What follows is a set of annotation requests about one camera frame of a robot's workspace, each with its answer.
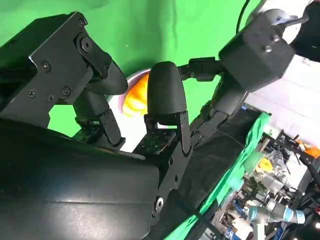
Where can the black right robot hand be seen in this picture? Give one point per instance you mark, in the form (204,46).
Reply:
(75,180)

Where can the orange toy bread roll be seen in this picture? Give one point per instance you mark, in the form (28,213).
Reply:
(136,100)

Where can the lilac plate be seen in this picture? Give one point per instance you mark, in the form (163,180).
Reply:
(132,78)

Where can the black table drape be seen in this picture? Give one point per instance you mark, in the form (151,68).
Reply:
(220,155)

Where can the green table cloth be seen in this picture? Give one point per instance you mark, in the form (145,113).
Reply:
(155,27)

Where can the orange round background object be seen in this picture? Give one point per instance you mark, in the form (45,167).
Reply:
(265,165)

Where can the black metal frame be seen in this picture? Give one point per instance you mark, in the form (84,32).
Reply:
(311,165)

